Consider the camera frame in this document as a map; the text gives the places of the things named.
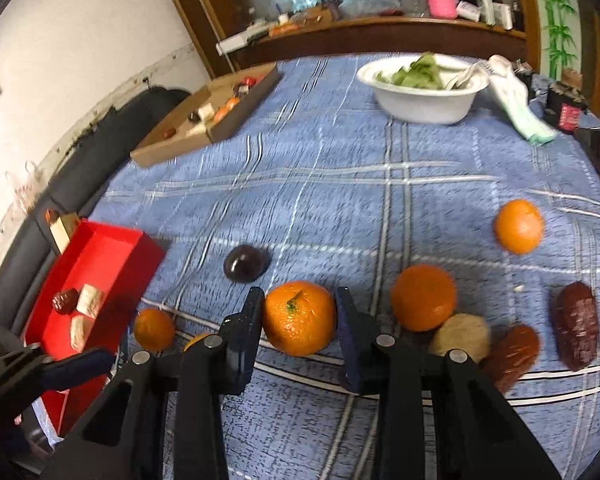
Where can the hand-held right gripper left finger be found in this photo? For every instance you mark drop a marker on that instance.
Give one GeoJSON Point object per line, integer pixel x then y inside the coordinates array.
{"type": "Point", "coordinates": [244, 340]}

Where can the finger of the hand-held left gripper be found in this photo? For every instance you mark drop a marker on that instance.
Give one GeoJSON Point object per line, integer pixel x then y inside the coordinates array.
{"type": "Point", "coordinates": [75, 366]}

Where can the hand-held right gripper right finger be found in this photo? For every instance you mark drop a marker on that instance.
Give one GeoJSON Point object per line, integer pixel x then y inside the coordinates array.
{"type": "Point", "coordinates": [351, 345]}

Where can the large orange with green stem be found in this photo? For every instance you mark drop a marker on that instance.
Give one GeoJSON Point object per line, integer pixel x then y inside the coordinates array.
{"type": "Point", "coordinates": [299, 318]}

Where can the red cardboard box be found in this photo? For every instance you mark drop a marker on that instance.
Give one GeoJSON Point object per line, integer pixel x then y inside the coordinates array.
{"type": "Point", "coordinates": [97, 265]}

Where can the wrinkled red date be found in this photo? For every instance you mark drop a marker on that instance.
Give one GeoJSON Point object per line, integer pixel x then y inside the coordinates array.
{"type": "Point", "coordinates": [64, 301]}

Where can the white wrapped candy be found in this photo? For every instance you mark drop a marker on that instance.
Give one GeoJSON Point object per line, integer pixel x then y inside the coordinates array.
{"type": "Point", "coordinates": [90, 300]}

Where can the dark purple plum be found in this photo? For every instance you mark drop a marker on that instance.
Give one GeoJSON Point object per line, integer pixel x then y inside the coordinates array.
{"type": "Point", "coordinates": [245, 262]}

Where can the medium orange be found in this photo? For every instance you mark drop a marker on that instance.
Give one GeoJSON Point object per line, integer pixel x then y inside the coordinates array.
{"type": "Point", "coordinates": [519, 226]}
{"type": "Point", "coordinates": [423, 298]}

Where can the small orange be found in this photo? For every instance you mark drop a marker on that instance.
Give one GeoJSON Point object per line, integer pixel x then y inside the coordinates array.
{"type": "Point", "coordinates": [153, 329]}

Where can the beige round fruit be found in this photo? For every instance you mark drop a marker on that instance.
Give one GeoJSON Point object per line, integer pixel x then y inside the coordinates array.
{"type": "Point", "coordinates": [461, 336]}

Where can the small wooden block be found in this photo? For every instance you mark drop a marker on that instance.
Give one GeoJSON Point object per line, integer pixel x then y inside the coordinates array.
{"type": "Point", "coordinates": [62, 230]}

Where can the blue plaid tablecloth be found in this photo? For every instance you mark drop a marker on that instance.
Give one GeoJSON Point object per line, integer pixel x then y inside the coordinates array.
{"type": "Point", "coordinates": [330, 185]}

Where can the small red date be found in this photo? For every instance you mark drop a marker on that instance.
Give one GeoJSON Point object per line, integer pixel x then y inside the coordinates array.
{"type": "Point", "coordinates": [512, 355]}

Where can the brown cardboard box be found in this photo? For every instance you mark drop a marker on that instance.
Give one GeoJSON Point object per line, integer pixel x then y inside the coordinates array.
{"type": "Point", "coordinates": [180, 145]}

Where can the large dark red date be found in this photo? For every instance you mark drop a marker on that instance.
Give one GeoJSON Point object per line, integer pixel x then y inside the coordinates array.
{"type": "Point", "coordinates": [575, 326]}

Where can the white snack block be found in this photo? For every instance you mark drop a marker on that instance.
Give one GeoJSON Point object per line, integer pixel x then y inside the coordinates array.
{"type": "Point", "coordinates": [206, 110]}

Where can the black sofa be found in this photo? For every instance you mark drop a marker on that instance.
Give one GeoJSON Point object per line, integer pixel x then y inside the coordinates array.
{"type": "Point", "coordinates": [115, 135]}

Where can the orange wrapped snack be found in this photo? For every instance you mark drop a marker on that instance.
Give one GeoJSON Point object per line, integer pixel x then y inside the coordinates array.
{"type": "Point", "coordinates": [228, 105]}

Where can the white bowl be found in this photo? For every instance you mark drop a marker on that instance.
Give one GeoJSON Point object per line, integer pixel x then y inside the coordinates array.
{"type": "Point", "coordinates": [420, 105]}

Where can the red wrapped snack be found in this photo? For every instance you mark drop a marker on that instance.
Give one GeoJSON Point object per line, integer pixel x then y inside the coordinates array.
{"type": "Point", "coordinates": [249, 81]}

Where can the green vegetable scraps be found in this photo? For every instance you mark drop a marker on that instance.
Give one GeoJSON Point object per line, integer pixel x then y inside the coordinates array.
{"type": "Point", "coordinates": [412, 74]}

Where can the crumpled white tissue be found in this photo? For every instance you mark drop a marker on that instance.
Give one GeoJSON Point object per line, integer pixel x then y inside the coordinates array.
{"type": "Point", "coordinates": [467, 76]}

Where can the white power strip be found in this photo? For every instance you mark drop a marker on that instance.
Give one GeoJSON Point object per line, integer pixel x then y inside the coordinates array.
{"type": "Point", "coordinates": [240, 40]}

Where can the wooden sideboard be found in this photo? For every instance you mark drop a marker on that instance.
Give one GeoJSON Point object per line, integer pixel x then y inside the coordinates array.
{"type": "Point", "coordinates": [360, 37]}

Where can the dark box with red label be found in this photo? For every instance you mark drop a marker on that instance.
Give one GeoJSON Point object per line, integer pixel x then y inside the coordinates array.
{"type": "Point", "coordinates": [566, 107]}

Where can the bamboo wall picture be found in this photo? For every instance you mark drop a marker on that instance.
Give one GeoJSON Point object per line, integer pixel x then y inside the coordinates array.
{"type": "Point", "coordinates": [560, 15]}

